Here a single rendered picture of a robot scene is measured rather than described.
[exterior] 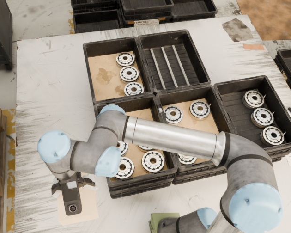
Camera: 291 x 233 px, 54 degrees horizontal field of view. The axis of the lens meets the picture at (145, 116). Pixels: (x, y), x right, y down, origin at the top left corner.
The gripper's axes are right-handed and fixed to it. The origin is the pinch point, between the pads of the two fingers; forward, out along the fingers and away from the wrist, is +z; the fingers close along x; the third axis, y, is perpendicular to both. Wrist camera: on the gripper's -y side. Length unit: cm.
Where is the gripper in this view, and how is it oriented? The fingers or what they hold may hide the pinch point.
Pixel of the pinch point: (76, 194)
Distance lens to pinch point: 101.6
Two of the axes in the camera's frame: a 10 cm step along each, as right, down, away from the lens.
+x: -9.8, 1.6, -1.5
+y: -2.1, -8.4, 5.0
